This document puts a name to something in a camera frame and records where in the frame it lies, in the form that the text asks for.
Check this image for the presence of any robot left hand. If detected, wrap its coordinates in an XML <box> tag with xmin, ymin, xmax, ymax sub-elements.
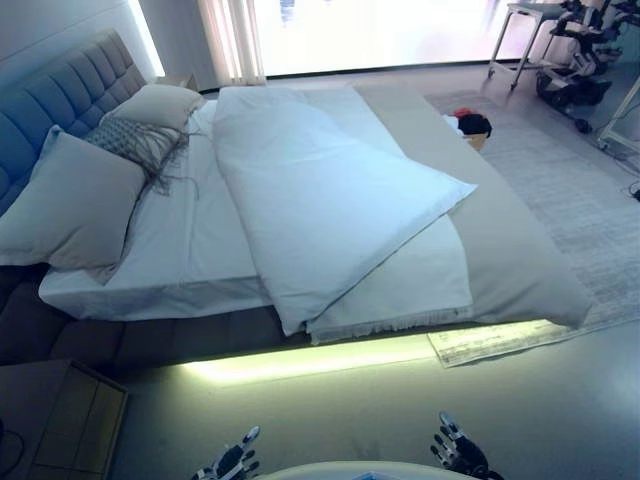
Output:
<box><xmin>197</xmin><ymin>424</ymin><xmax>262</xmax><ymax>480</ymax></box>

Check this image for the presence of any white sheeted mattress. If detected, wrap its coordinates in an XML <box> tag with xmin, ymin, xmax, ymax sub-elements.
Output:
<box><xmin>38</xmin><ymin>94</ymin><xmax>275</xmax><ymax>322</ymax></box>

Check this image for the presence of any sheer beige curtain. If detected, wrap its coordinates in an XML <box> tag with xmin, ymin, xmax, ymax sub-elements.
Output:
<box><xmin>196</xmin><ymin>0</ymin><xmax>267</xmax><ymax>81</ymax></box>

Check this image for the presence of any pale grey area rug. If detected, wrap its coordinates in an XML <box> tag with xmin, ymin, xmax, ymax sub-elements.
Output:
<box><xmin>424</xmin><ymin>89</ymin><xmax>640</xmax><ymax>370</ymax></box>

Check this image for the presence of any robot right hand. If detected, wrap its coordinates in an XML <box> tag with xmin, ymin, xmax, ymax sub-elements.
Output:
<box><xmin>428</xmin><ymin>410</ymin><xmax>495</xmax><ymax>477</ymax></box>

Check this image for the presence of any white frame stand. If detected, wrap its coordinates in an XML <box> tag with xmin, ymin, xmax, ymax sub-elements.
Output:
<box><xmin>597</xmin><ymin>64</ymin><xmax>640</xmax><ymax>152</ymax></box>

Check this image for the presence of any black garment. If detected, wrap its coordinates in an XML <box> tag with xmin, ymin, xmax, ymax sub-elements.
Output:
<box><xmin>457</xmin><ymin>113</ymin><xmax>494</xmax><ymax>138</ymax></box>

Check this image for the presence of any large beige pillow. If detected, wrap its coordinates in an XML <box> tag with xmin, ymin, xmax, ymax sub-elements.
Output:
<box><xmin>0</xmin><ymin>124</ymin><xmax>148</xmax><ymax>286</ymax></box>
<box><xmin>99</xmin><ymin>83</ymin><xmax>206</xmax><ymax>133</ymax></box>

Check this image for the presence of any light wooden nightstand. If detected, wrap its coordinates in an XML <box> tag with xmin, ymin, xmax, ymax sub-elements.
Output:
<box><xmin>155</xmin><ymin>73</ymin><xmax>199</xmax><ymax>93</ymax></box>
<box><xmin>0</xmin><ymin>358</ymin><xmax>130</xmax><ymax>480</ymax></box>

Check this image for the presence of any woven fringed cushion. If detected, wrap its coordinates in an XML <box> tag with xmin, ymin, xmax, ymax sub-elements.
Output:
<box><xmin>84</xmin><ymin>115</ymin><xmax>202</xmax><ymax>202</ymax></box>

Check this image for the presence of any black white wheeled robot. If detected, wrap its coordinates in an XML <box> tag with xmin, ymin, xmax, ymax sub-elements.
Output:
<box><xmin>533</xmin><ymin>0</ymin><xmax>640</xmax><ymax>135</ymax></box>

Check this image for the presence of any white duvet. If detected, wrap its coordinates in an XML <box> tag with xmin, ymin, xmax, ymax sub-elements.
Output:
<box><xmin>212</xmin><ymin>84</ymin><xmax>480</xmax><ymax>337</ymax></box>

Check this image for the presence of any cardboard box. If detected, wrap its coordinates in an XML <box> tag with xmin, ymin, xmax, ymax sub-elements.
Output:
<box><xmin>462</xmin><ymin>130</ymin><xmax>490</xmax><ymax>153</ymax></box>

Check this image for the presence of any grey tufted headboard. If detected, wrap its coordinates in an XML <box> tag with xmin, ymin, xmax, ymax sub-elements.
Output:
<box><xmin>0</xmin><ymin>28</ymin><xmax>149</xmax><ymax>217</ymax></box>

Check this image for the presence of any beige fringed bedspread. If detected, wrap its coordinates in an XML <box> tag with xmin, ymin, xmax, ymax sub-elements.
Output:
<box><xmin>303</xmin><ymin>82</ymin><xmax>597</xmax><ymax>347</ymax></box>

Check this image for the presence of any metal rolling cart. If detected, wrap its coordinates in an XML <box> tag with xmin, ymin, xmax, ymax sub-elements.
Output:
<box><xmin>487</xmin><ymin>1</ymin><xmax>557</xmax><ymax>95</ymax></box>

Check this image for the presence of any brown upholstered bed frame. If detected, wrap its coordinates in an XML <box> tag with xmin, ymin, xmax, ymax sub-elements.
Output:
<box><xmin>0</xmin><ymin>264</ymin><xmax>451</xmax><ymax>370</ymax></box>

